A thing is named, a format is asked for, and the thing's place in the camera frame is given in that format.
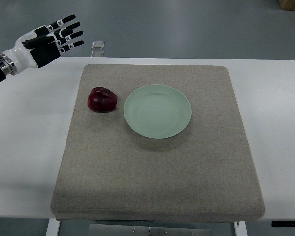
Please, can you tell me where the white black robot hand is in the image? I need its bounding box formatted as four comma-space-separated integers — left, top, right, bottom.
0, 14, 84, 75

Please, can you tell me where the red apple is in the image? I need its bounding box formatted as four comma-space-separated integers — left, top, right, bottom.
87, 87, 118, 113

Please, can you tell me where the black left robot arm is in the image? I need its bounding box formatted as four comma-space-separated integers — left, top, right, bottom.
0, 14, 84, 82

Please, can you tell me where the upper floor socket plate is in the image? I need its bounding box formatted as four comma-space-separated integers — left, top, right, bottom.
92, 41, 105, 49

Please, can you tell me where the floor socket plate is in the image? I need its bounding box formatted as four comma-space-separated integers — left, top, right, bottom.
92, 41, 105, 49
91, 50, 104, 57

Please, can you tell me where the lower floor socket plate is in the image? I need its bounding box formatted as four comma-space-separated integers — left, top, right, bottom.
91, 50, 104, 57

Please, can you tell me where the light green plate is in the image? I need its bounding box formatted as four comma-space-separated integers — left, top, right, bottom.
124, 84, 192, 139

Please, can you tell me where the beige felt mat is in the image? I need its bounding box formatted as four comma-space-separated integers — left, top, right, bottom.
51, 64, 265, 222

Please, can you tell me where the brown cardboard box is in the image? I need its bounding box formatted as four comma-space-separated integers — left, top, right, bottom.
278, 0, 295, 11

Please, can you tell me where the black table control panel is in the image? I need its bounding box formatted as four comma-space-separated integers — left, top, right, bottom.
271, 221, 295, 228

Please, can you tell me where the white table leg frame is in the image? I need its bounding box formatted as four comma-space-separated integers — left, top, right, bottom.
45, 218, 61, 236

